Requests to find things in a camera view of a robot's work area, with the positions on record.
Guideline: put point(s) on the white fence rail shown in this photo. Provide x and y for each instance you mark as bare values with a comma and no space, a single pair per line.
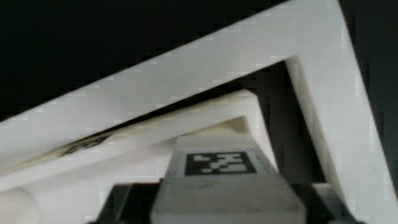
221,57
338,105

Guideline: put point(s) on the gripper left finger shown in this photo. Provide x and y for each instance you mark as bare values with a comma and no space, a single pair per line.
129,204

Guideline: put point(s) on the white right fence rail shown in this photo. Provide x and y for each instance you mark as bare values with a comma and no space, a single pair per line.
338,105

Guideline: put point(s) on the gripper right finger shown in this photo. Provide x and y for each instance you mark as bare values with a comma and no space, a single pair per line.
328,211

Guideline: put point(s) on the white front fence rail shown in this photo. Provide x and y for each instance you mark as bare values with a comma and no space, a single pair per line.
221,57

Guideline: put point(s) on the white leg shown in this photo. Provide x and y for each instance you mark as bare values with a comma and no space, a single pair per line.
223,188

